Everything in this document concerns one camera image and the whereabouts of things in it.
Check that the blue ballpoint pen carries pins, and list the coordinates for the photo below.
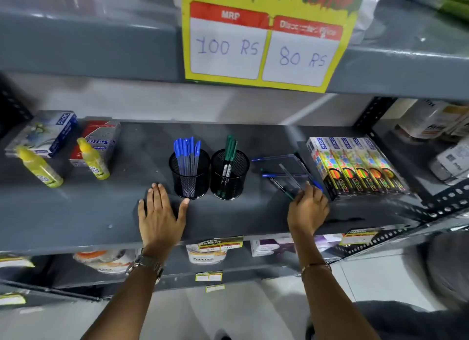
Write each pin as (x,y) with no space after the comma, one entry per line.
(273,157)
(306,169)
(284,175)

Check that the person's right forearm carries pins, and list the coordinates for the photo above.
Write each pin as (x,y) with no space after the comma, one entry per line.
(329,299)

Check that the green ballpoint pen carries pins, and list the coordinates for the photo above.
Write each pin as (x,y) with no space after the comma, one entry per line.
(282,189)

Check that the person's left forearm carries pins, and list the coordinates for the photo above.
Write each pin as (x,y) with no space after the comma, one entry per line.
(124,303)

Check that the white plastic bag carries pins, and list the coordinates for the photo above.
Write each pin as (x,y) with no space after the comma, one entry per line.
(368,14)

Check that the clear ballpoint pen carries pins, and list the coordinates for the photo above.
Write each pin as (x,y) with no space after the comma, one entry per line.
(290,177)

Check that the person's left middle finger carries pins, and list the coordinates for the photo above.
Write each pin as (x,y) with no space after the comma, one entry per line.
(156,196)

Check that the black perforated shelf post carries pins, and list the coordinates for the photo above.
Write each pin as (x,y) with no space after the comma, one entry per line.
(372,112)

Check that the person's right hand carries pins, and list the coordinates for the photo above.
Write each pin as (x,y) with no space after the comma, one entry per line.
(307,215)

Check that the black mesh pen cup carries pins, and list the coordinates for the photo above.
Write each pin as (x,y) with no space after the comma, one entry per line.
(230,184)
(189,182)

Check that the grey metal shelf board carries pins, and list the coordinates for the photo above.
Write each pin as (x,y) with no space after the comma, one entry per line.
(91,47)
(91,211)
(238,266)

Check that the person's dark trousers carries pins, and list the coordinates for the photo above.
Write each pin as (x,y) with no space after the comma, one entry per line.
(410,323)

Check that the person's left little finger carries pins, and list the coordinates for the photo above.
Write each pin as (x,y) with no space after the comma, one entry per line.
(141,208)

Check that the yellow price poster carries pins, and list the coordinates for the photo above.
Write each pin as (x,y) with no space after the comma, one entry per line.
(263,43)

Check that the person's left thumb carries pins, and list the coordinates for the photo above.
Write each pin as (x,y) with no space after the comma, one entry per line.
(184,208)

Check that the purple and white box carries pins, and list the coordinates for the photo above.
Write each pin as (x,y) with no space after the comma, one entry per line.
(328,241)
(271,247)

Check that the bunch of blue pens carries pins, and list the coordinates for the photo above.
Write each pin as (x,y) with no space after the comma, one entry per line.
(187,153)

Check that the colourful dotted pencil box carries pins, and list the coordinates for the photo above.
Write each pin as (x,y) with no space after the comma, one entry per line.
(344,166)
(377,167)
(361,166)
(392,169)
(324,167)

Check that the silver wristwatch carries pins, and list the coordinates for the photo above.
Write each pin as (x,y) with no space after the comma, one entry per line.
(146,263)

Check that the blue and white box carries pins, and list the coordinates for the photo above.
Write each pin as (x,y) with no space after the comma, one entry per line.
(44,131)

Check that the white plastic tub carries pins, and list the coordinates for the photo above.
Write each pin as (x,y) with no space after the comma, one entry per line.
(205,257)

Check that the white plastic jar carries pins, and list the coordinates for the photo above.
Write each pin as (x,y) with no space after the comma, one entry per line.
(452,160)
(428,120)

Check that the red and white box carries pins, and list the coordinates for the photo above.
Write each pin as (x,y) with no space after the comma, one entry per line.
(100,134)

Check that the person's dark shoe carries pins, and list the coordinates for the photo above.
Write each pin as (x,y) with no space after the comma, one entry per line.
(222,336)

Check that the yellow shelf price label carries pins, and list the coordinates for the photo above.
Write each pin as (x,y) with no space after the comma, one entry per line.
(209,276)
(220,244)
(11,299)
(14,263)
(361,236)

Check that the yellow glue bottle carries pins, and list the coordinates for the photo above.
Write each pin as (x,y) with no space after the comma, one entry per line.
(93,158)
(40,167)

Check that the person's left hand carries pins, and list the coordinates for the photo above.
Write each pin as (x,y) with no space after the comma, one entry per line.
(159,224)

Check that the person's grey shirt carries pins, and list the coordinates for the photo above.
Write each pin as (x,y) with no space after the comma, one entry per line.
(450,270)

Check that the person's right fingers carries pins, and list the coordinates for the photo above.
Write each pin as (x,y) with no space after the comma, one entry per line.
(313,197)

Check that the green marker pen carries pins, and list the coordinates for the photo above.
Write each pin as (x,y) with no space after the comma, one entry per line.
(233,155)
(228,149)

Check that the white and orange packet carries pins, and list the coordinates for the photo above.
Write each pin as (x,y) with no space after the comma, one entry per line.
(106,259)

